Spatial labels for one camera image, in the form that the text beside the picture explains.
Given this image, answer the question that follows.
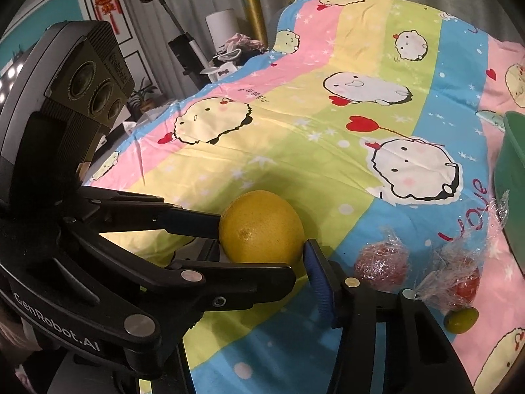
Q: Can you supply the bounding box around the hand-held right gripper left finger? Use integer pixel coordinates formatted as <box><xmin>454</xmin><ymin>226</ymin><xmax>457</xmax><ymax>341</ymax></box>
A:
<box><xmin>139</xmin><ymin>334</ymin><xmax>194</xmax><ymax>394</ymax></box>

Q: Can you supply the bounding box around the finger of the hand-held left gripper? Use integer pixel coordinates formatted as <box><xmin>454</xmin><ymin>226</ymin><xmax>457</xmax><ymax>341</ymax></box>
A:
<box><xmin>61</xmin><ymin>225</ymin><xmax>298</xmax><ymax>338</ymax></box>
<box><xmin>74</xmin><ymin>188</ymin><xmax>224</xmax><ymax>239</ymax></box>

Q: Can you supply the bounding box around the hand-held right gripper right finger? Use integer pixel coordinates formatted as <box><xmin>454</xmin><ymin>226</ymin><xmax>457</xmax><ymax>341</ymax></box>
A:
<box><xmin>304</xmin><ymin>238</ymin><xmax>465</xmax><ymax>394</ymax></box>

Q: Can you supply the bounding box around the yellow round citrus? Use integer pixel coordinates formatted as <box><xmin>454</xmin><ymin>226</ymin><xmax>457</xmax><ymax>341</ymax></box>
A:
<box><xmin>219</xmin><ymin>190</ymin><xmax>306</xmax><ymax>266</ymax></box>

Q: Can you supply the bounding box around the plastic-wrapped red strawberry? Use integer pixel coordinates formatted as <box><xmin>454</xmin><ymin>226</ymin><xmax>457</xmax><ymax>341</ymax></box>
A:
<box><xmin>353</xmin><ymin>226</ymin><xmax>411</xmax><ymax>295</ymax></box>

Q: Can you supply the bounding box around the plastic-wrapped red tomato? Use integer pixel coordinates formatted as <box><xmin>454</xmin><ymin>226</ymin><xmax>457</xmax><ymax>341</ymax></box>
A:
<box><xmin>415</xmin><ymin>190</ymin><xmax>510</xmax><ymax>312</ymax></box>

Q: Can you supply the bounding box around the green plastic basin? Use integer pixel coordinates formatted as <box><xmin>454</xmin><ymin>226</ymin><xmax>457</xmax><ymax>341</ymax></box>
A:
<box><xmin>493</xmin><ymin>111</ymin><xmax>525</xmax><ymax>274</ymax></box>

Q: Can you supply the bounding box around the potted plant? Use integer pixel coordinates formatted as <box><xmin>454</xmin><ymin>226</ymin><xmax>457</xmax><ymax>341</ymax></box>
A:
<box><xmin>128</xmin><ymin>79</ymin><xmax>160</xmax><ymax>116</ymax></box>

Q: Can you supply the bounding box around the red knot ornament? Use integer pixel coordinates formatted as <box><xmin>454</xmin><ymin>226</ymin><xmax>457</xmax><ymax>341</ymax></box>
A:
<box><xmin>94</xmin><ymin>0</ymin><xmax>122</xmax><ymax>34</ymax></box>

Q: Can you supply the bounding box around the white shopping bag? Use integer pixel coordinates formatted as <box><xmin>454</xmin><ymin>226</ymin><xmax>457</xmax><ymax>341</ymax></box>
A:
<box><xmin>205</xmin><ymin>47</ymin><xmax>247</xmax><ymax>80</ymax></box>

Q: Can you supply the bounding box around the black upright vacuum cleaner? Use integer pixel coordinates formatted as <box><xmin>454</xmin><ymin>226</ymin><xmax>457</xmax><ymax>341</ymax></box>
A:
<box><xmin>138</xmin><ymin>0</ymin><xmax>211</xmax><ymax>91</ymax></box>

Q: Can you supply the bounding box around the cartoon striped bedsheet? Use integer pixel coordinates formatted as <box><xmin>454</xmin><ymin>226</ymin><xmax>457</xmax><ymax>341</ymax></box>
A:
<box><xmin>88</xmin><ymin>0</ymin><xmax>525</xmax><ymax>394</ymax></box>

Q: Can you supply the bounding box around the pink frilly cloth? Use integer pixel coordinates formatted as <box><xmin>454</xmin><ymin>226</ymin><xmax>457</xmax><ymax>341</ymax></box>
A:
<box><xmin>225</xmin><ymin>33</ymin><xmax>265</xmax><ymax>52</ymax></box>

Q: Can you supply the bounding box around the gold patterned pole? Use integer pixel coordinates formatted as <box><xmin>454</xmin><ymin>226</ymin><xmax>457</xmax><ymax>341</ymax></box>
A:
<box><xmin>235</xmin><ymin>0</ymin><xmax>273</xmax><ymax>48</ymax></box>

